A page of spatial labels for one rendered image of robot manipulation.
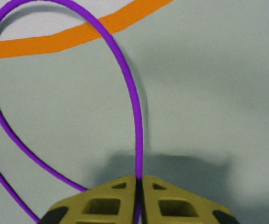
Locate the orange painted ring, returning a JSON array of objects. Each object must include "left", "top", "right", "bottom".
[{"left": 0, "top": 0, "right": 175, "bottom": 59}]

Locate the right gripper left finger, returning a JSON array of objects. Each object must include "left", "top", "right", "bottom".
[{"left": 47, "top": 175, "right": 136, "bottom": 224}]

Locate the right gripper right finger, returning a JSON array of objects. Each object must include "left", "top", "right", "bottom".
[{"left": 141, "top": 175, "right": 234, "bottom": 224}]

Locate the white flat disc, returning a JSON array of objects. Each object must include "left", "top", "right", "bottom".
[{"left": 0, "top": 0, "right": 137, "bottom": 42}]

